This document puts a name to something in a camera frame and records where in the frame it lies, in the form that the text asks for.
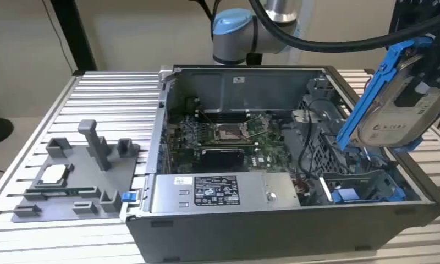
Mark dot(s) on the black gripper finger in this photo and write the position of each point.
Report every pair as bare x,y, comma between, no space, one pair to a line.
408,99

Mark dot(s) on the hard disk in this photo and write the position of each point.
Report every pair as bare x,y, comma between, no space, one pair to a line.
396,126

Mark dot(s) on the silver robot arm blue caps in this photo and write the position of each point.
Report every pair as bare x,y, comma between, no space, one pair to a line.
238,41

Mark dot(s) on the perforated metal disk bay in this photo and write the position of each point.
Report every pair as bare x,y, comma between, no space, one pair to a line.
326,154

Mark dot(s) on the green motherboard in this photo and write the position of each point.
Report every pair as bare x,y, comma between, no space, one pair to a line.
267,132

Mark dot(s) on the CPU socket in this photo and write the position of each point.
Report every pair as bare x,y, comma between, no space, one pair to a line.
223,133

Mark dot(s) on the black cooler block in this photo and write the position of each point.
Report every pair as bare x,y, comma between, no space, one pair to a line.
222,159

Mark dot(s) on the black open PC case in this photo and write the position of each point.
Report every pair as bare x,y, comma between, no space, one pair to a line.
242,233

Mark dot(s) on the silver power supply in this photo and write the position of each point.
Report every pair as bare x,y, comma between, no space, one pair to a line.
168,198

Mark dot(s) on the blue case latch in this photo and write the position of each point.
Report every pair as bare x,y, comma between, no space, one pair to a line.
128,197

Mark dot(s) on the grey parts rack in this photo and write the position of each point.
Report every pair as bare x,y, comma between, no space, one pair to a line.
76,163

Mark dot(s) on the silver CPU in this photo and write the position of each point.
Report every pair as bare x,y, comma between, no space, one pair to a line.
55,174

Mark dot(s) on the green RAM stick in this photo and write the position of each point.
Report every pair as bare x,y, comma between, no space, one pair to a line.
59,190

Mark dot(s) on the black upright post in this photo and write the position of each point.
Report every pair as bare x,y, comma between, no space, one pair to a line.
76,35

